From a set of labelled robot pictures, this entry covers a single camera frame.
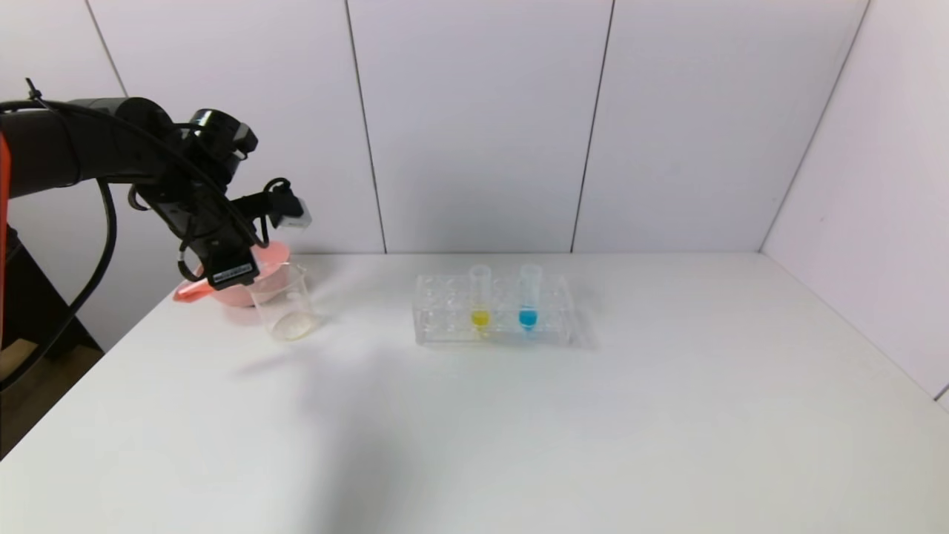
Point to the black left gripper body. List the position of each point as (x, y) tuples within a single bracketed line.
[(233, 273)]

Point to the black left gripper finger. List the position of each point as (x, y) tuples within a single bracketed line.
[(233, 274)]

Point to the test tube with red pigment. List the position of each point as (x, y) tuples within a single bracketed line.
[(194, 290)]

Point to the test tube with yellow pigment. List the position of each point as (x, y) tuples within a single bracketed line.
[(480, 319)]

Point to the clear glass beaker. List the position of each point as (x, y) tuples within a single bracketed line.
[(285, 315)]

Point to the clear plastic test tube rack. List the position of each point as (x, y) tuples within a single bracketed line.
[(445, 330)]

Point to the test tube with blue pigment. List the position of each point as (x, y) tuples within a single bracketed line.
[(528, 319)]

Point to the pink bowl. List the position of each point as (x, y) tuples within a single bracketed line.
[(270, 285)]

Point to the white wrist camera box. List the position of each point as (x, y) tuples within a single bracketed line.
[(293, 215)]

